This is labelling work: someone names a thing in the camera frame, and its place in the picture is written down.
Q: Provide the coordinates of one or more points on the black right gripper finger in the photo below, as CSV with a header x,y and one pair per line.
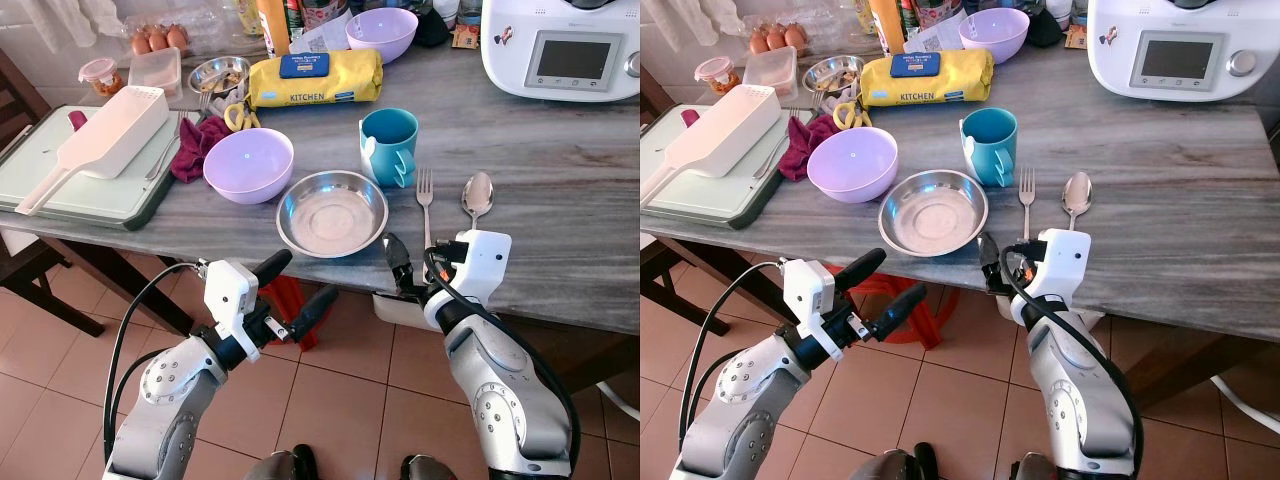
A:
x,y
400,260
993,260

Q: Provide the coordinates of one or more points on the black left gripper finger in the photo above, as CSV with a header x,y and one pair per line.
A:
x,y
272,266
897,310
315,307
862,268

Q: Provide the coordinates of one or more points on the teal plastic mug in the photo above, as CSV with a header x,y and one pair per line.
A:
x,y
990,150
388,150

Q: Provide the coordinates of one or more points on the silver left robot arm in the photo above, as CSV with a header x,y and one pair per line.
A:
x,y
165,410
740,410

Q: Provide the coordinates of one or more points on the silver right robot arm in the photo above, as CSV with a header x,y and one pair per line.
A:
x,y
500,390
1075,390

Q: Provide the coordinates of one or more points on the red plastic stool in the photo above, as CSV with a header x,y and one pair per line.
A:
x,y
290,300
930,320

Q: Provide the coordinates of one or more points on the white plastic box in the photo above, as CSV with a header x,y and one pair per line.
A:
x,y
390,305

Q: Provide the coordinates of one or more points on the silver metal fork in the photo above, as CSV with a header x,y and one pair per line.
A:
x,y
425,200
1027,198

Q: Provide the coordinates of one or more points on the stainless steel plate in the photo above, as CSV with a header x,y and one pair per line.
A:
x,y
932,213
330,215

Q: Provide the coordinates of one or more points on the silver metal spoon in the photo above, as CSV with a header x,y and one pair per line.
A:
x,y
1077,193
478,195

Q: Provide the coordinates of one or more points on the purple plastic bowl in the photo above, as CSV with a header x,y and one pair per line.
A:
x,y
852,165
382,35
994,35
248,165

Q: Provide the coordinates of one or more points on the maroon cloth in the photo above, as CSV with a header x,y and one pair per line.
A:
x,y
805,150
195,150

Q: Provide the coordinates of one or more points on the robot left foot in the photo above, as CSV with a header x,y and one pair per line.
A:
x,y
905,466
285,465

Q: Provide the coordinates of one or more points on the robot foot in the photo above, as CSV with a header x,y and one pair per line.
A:
x,y
905,466
1035,468
430,468
285,465

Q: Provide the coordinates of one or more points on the pale green cutting board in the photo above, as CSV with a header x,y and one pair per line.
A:
x,y
80,205
720,205

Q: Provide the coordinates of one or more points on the yellow kitchen towel pack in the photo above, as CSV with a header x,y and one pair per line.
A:
x,y
940,85
330,85

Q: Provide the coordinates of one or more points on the small stainless steel bowl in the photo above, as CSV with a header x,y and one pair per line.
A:
x,y
832,76
218,76

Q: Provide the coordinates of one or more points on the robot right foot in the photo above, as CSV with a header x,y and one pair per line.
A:
x,y
1035,468
430,468

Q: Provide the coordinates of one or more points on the clear plastic food container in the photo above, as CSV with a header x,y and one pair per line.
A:
x,y
770,72
155,72

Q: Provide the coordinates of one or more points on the small black pouch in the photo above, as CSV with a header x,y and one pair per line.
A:
x,y
432,28
1045,28

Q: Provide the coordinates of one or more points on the orange squeeze sauce bottle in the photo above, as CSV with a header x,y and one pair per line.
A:
x,y
887,27
273,28

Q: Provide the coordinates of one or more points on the small pink-lidded tub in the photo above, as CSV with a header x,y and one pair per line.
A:
x,y
102,77
717,76

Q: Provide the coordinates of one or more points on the brown egg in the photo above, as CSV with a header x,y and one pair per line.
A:
x,y
778,38
760,43
158,39
797,36
177,37
140,43

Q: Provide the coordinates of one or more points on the white kitchen cooking machine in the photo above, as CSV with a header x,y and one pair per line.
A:
x,y
1180,50
570,50

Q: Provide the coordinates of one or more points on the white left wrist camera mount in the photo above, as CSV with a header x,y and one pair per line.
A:
x,y
808,295
230,295

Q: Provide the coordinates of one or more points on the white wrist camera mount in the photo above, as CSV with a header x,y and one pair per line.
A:
x,y
1062,260
808,295
482,262
230,295

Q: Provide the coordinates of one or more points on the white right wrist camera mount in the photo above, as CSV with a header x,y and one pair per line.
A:
x,y
1062,260
482,262

